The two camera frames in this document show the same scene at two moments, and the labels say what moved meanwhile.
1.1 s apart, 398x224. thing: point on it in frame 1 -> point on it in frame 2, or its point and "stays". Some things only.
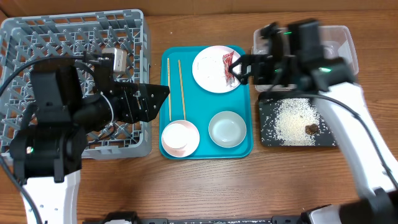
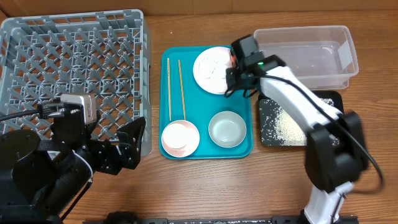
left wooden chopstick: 169,88 stays
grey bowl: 227,129 stays
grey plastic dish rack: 74,34 stays
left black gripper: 146,112 -> 130,153
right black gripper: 258,78 -> 231,84
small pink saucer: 180,138 stays
